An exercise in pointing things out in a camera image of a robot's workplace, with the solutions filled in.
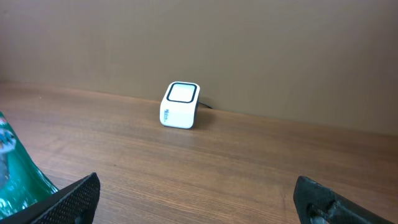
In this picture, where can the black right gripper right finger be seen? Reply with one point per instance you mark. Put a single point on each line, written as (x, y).
(316, 203)

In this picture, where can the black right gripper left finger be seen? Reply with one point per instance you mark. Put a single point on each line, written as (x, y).
(74, 204)

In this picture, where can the green 3M gloves packet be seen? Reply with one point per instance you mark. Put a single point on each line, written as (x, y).
(22, 182)

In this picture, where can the white barcode scanner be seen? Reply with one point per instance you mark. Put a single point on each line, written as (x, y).
(179, 105)

